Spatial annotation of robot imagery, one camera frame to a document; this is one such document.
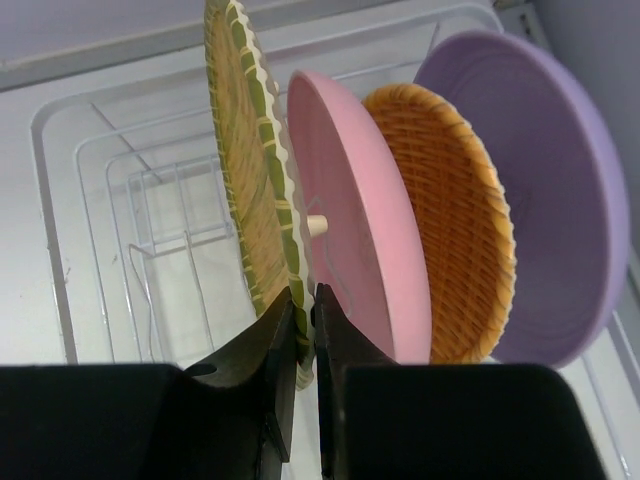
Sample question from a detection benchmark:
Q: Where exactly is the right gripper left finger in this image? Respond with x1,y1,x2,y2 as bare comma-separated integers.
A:
1,290,296,479

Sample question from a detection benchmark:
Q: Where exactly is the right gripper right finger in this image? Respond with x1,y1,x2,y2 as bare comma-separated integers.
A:
314,285,605,479

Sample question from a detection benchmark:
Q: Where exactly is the pink round plate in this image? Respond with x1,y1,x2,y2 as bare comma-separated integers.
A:
287,70,432,364

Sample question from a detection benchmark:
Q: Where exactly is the green-rimmed woven plate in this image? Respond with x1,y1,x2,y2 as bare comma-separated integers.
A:
204,1,316,389

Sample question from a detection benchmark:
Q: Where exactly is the orange woven round plate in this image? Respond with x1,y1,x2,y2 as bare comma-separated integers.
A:
363,83,517,364

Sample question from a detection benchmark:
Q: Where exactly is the purple round plate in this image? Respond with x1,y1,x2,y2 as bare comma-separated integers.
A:
415,30,631,368

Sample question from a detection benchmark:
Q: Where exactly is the white wire dish rack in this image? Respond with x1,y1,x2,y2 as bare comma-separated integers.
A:
29,2,640,480

